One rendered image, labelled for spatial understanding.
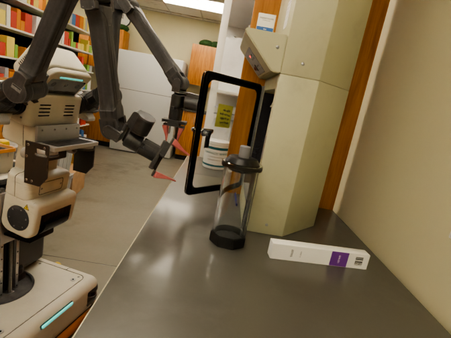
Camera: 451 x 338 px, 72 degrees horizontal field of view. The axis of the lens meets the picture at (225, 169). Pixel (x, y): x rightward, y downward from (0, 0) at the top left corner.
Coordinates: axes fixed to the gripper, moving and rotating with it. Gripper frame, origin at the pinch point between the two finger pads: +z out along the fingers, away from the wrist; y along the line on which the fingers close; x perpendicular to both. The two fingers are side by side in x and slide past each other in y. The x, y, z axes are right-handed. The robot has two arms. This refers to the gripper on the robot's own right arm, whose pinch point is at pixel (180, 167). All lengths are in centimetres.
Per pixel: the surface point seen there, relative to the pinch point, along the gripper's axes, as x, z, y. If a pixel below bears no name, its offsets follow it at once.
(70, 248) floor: 154, -24, -91
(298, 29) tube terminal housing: -28, 6, 46
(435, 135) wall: -38, 50, 39
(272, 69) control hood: -24.7, 5.7, 34.7
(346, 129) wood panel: 5, 51, 46
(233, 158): -29.4, 6.8, 7.5
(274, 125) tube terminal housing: -22.3, 14.5, 22.5
